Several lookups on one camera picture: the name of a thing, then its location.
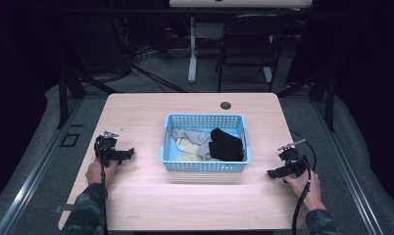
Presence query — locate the person's right hand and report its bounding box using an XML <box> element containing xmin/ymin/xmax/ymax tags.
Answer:
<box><xmin>282</xmin><ymin>170</ymin><xmax>326</xmax><ymax>213</ymax></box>

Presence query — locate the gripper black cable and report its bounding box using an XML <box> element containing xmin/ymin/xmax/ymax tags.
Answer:
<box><xmin>289</xmin><ymin>129</ymin><xmax>318</xmax><ymax>235</ymax></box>
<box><xmin>94</xmin><ymin>136</ymin><xmax>110</xmax><ymax>235</ymax></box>

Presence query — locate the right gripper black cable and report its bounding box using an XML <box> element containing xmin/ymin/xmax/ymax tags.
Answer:
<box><xmin>289</xmin><ymin>129</ymin><xmax>318</xmax><ymax>235</ymax></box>

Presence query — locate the bundle of floor cables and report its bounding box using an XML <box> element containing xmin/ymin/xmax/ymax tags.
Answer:
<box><xmin>113</xmin><ymin>16</ymin><xmax>193</xmax><ymax>94</ymax></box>

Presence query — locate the cream sock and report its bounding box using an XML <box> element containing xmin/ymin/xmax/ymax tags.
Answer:
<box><xmin>172</xmin><ymin>137</ymin><xmax>219</xmax><ymax>163</ymax></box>

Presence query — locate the black metal stand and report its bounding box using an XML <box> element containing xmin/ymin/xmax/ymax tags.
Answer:
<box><xmin>56</xmin><ymin>62</ymin><xmax>124</xmax><ymax>129</ymax></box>
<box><xmin>276</xmin><ymin>67</ymin><xmax>337</xmax><ymax>133</ymax></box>

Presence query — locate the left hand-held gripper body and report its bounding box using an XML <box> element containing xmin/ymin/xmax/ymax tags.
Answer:
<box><xmin>93</xmin><ymin>130</ymin><xmax>122</xmax><ymax>167</ymax></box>

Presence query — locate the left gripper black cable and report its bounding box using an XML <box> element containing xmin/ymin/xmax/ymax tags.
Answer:
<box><xmin>94</xmin><ymin>136</ymin><xmax>110</xmax><ymax>235</ymax></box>

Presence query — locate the black folding chair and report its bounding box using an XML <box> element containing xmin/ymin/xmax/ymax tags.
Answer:
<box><xmin>215</xmin><ymin>13</ymin><xmax>293</xmax><ymax>94</ymax></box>

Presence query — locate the blue plastic basket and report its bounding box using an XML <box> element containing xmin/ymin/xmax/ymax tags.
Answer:
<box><xmin>159</xmin><ymin>113</ymin><xmax>252</xmax><ymax>173</ymax></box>

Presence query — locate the grey sock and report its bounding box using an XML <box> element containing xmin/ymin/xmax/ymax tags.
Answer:
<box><xmin>171</xmin><ymin>127</ymin><xmax>214</xmax><ymax>161</ymax></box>

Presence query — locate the white desk with metal legs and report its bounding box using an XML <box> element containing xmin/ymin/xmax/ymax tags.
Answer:
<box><xmin>169</xmin><ymin>0</ymin><xmax>314</xmax><ymax>84</ymax></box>

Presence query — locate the black sock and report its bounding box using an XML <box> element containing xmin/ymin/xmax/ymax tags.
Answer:
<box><xmin>208</xmin><ymin>127</ymin><xmax>246</xmax><ymax>163</ymax></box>

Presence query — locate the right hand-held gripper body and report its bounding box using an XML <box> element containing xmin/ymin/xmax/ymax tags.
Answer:
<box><xmin>276</xmin><ymin>138</ymin><xmax>310</xmax><ymax>179</ymax></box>

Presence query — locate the person's left hand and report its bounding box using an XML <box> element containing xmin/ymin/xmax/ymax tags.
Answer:
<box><xmin>84</xmin><ymin>158</ymin><xmax>119</xmax><ymax>191</ymax></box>

